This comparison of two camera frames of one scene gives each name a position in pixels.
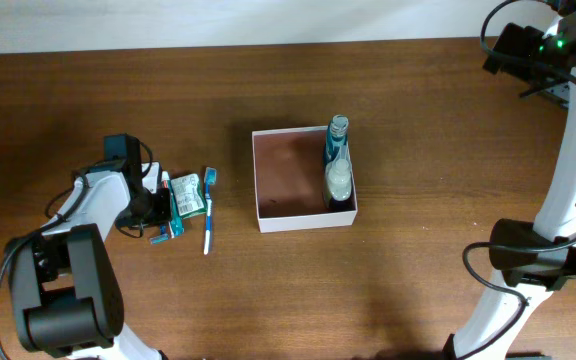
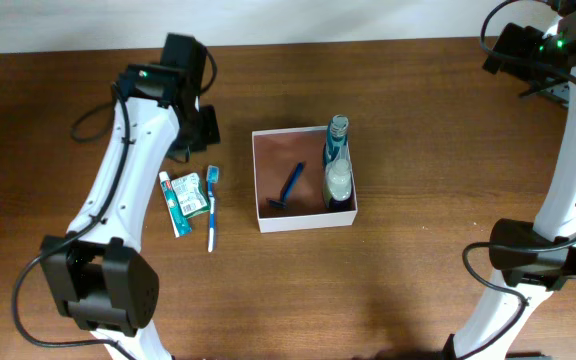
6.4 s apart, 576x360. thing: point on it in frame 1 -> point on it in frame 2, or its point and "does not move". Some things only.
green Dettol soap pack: x=187 y=195 does not move
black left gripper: x=163 y=214 -> x=211 y=133
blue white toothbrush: x=210 y=178 does not move
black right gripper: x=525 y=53 does not move
